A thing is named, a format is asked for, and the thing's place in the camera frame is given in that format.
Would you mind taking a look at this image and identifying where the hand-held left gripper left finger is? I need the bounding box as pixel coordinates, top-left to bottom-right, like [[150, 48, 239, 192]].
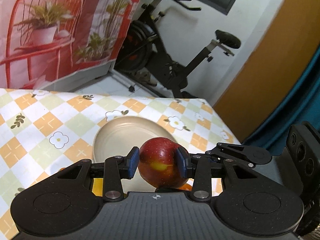
[[54, 147, 140, 202]]

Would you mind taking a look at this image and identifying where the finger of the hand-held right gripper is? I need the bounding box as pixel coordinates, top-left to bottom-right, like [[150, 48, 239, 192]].
[[205, 142, 272, 168]]

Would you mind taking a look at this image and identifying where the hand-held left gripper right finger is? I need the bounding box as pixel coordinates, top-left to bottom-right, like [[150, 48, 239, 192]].
[[176, 147, 263, 202]]

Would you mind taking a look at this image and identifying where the red apple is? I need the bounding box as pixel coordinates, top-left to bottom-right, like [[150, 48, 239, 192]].
[[138, 137, 187, 188]]

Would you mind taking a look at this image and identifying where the orange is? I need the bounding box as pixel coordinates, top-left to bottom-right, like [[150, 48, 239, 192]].
[[175, 183, 194, 192]]

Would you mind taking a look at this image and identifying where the beige plate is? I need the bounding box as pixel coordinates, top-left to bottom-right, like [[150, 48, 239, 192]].
[[93, 116, 190, 193]]

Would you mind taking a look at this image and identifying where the teal curtain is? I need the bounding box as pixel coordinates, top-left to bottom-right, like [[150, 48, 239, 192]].
[[244, 37, 320, 155]]

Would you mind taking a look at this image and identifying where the brown slipper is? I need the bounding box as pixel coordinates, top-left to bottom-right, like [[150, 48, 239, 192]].
[[134, 69, 158, 87]]

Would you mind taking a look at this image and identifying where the checkered floral tablecloth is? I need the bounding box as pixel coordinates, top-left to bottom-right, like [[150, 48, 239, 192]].
[[0, 88, 242, 240]]

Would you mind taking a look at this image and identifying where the black exercise bike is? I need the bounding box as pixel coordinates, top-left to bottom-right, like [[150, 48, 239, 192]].
[[114, 0, 242, 99]]

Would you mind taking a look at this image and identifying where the orange wooden door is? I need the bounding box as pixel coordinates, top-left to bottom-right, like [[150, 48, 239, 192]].
[[212, 0, 320, 143]]

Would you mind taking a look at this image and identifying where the printed pink backdrop cloth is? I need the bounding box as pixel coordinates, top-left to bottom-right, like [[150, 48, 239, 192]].
[[0, 0, 150, 89]]

